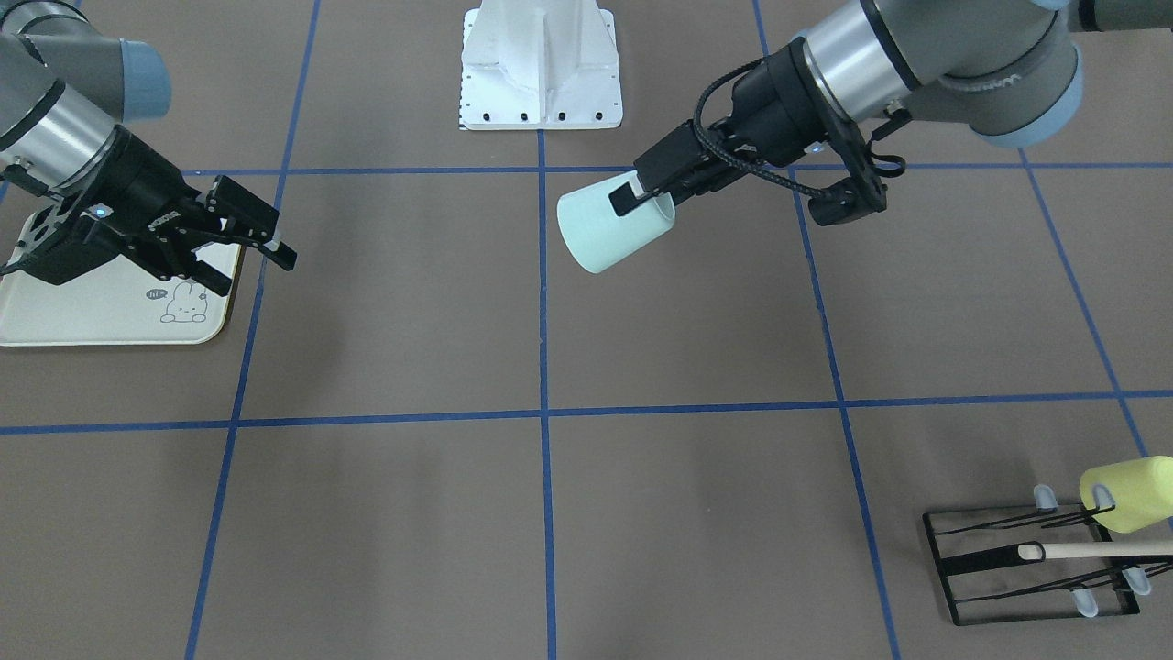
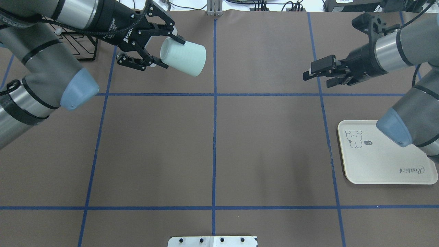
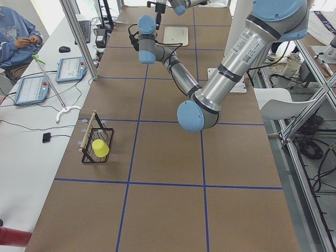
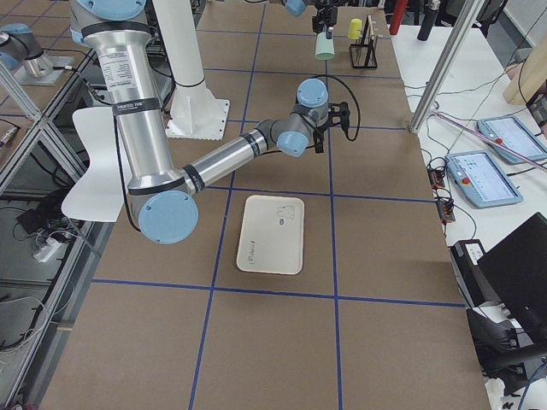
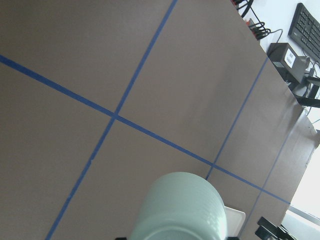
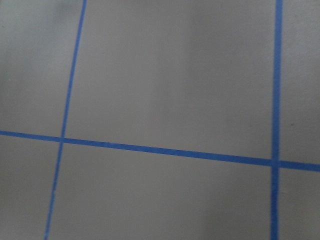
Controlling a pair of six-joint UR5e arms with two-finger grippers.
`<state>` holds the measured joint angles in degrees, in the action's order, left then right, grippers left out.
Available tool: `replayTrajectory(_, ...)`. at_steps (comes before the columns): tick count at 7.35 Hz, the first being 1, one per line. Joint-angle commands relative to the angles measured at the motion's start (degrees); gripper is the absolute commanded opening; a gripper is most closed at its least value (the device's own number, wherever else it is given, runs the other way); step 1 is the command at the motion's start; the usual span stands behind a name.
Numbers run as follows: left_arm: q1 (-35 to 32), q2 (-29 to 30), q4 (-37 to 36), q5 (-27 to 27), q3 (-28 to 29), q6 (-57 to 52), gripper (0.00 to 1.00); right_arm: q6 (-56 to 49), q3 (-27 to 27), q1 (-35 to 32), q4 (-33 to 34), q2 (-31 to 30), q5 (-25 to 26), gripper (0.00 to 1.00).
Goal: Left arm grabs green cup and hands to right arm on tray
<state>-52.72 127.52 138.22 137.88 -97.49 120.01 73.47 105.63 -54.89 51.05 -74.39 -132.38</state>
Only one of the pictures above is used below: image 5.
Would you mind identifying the black keyboard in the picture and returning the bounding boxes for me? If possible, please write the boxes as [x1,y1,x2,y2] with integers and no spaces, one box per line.
[288,2,320,63]

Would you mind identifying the light green cup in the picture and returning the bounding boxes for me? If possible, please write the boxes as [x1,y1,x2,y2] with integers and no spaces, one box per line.
[129,172,228,240]

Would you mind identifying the black power box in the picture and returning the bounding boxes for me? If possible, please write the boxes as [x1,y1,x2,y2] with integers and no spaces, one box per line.
[267,43,306,83]

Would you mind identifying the white cartoon serving tray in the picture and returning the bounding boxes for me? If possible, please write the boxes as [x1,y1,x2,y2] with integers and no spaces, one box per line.
[224,206,246,237]

